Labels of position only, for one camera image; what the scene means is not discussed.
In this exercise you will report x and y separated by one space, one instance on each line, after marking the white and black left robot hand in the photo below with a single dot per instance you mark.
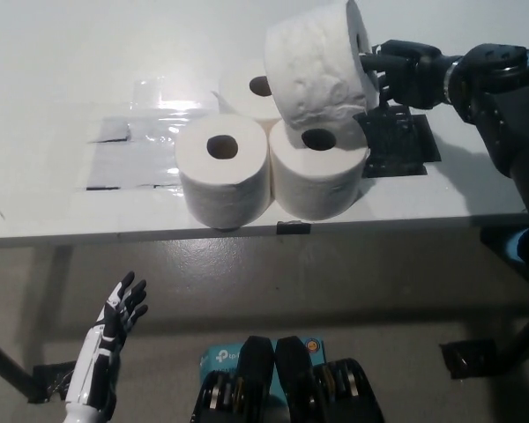
97 352

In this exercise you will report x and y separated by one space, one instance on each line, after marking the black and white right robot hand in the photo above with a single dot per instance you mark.
414 75

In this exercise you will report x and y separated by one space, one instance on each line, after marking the smooth white toilet paper roll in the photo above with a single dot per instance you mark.
317 185
225 189
238 88

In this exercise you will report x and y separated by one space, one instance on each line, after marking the black tape square patch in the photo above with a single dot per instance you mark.
392 145

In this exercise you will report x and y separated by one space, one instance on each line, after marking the black slanted table leg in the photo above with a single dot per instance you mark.
524 339
4 357

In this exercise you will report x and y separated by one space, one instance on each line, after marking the teal tp-link box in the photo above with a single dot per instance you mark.
220 357

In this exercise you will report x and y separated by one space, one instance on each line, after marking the small black tape strip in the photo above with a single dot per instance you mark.
293 227

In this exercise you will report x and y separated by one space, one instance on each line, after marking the blue round object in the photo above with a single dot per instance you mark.
518 246

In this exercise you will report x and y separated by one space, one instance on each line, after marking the clear plastic sheet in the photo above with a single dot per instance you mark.
136 154

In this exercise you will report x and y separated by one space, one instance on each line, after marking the black table frame bracket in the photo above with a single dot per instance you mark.
493 242

